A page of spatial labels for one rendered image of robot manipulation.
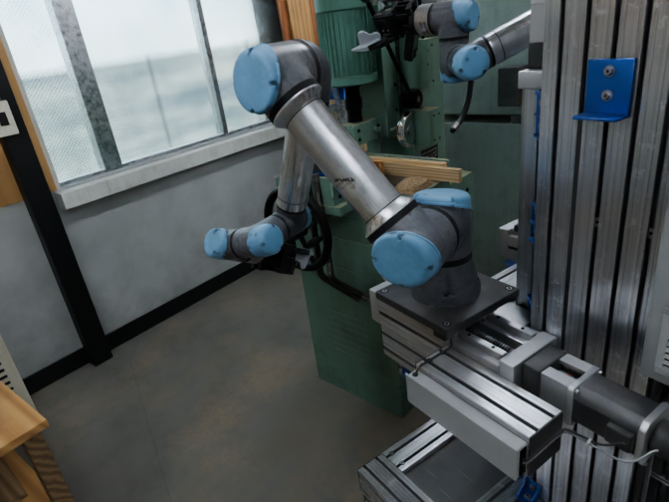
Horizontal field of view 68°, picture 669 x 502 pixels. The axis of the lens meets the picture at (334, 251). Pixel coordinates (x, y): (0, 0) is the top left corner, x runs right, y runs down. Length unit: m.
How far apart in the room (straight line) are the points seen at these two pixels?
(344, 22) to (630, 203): 1.00
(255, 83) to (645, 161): 0.66
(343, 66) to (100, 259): 1.62
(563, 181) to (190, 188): 2.23
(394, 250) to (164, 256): 2.11
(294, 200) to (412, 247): 0.42
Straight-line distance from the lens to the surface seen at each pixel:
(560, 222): 1.04
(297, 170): 1.16
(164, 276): 2.90
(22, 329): 2.66
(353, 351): 1.95
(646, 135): 0.93
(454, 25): 1.37
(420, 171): 1.62
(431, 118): 1.75
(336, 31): 1.63
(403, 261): 0.89
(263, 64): 0.93
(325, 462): 1.89
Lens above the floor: 1.38
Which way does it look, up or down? 24 degrees down
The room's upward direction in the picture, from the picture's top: 8 degrees counter-clockwise
